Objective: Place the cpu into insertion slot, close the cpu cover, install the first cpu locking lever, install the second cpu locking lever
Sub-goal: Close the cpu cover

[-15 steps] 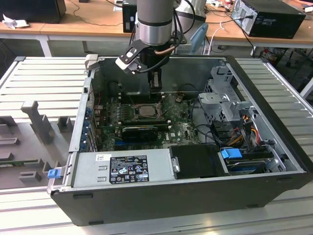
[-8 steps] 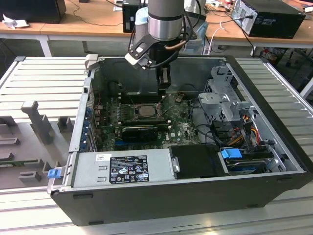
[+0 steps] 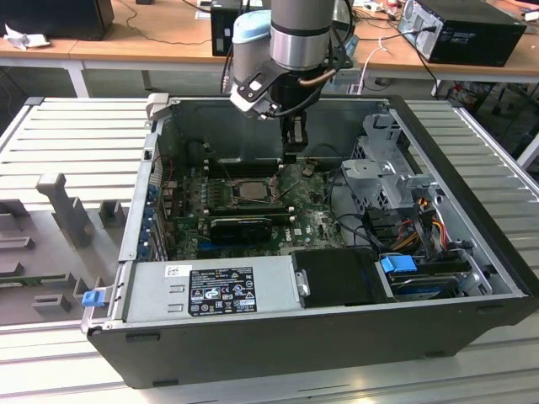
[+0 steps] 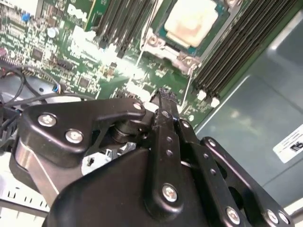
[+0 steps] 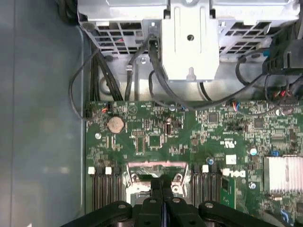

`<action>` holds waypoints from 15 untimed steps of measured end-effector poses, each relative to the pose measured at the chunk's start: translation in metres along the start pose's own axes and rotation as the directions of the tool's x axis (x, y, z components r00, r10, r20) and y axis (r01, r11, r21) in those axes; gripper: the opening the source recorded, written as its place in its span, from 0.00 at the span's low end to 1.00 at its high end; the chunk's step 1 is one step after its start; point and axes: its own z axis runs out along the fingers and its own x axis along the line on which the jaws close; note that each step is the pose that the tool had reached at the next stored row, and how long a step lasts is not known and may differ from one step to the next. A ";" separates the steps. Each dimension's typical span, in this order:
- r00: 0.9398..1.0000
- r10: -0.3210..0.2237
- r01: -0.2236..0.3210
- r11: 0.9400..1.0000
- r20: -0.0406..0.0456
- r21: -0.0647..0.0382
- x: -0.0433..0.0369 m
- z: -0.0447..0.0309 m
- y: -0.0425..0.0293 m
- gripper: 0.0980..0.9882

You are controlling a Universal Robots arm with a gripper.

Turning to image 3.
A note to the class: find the crumpled white paper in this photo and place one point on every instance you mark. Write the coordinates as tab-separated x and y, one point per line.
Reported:
23	40

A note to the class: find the blue disk carrier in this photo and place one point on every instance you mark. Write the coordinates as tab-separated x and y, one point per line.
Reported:
398	266

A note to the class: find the black RAM slot row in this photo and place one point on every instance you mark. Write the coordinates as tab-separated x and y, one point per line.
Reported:
248	210
244	167

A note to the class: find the small black tower computer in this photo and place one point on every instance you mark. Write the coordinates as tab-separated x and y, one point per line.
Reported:
221	25

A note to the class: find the wooden desk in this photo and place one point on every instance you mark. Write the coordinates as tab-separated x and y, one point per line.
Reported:
126	46
463	69

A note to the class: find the hard disk drive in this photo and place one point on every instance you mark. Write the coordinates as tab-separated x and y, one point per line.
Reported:
425	286

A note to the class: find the grey case latch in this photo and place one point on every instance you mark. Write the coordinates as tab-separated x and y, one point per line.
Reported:
158	105

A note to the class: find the blue latch tab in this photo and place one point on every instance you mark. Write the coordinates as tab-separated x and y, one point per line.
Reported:
92	299

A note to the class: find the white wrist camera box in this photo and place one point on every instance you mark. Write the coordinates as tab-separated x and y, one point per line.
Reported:
252	90

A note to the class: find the round coin battery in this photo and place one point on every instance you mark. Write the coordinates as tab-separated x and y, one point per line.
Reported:
307	170

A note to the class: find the grey parts rack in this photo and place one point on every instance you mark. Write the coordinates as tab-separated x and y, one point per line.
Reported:
63	210

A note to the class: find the silver power supply unit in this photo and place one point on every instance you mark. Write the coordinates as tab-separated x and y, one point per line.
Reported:
147	290

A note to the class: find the green motherboard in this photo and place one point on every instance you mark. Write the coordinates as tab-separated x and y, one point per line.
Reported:
307	227

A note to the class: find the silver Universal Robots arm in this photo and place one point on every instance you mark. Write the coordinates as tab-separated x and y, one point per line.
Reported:
299	25

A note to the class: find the black plastic shroud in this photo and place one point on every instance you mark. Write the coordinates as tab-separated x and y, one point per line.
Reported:
337	275

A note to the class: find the black desktop computer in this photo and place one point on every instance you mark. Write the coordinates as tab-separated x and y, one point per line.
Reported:
476	38

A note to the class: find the black label sticker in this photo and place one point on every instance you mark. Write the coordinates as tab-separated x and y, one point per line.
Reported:
221	290

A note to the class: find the silver metal disk bay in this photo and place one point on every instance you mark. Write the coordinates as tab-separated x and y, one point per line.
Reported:
370	172

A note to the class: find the CPU socket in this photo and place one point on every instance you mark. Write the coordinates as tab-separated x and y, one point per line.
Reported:
232	198

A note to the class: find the black graphics card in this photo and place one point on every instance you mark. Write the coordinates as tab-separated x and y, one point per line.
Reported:
240	231

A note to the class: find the black open PC case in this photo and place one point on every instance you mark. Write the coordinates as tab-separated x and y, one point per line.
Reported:
295	353

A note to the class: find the large black box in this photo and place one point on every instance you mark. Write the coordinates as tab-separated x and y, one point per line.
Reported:
54	17

